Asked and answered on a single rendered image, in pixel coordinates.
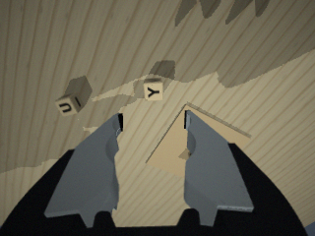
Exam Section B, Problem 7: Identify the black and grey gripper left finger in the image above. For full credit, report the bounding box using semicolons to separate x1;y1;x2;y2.
0;113;123;236

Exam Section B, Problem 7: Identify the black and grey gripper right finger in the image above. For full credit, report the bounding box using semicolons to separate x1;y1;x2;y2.
184;110;308;236

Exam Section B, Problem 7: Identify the tan mat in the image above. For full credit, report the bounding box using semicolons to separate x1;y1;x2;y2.
146;104;251;178

